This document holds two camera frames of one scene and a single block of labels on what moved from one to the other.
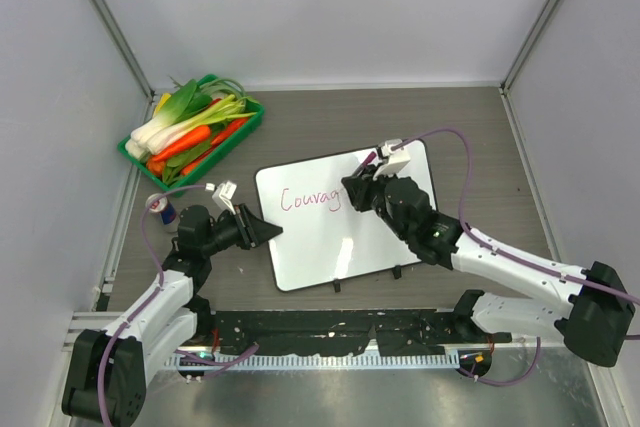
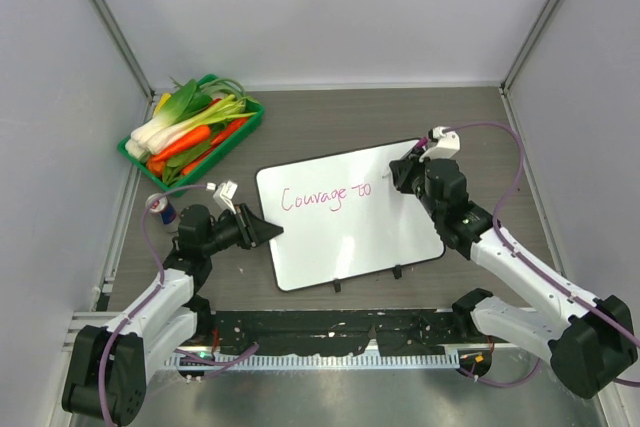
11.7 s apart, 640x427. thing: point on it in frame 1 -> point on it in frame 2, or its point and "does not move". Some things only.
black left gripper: (251, 229) does not move
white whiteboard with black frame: (323, 236) does not move
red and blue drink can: (159, 203) does not move
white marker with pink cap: (366, 162) -> (422, 142)
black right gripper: (361, 186) -> (403, 171)
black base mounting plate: (344, 333) does not move
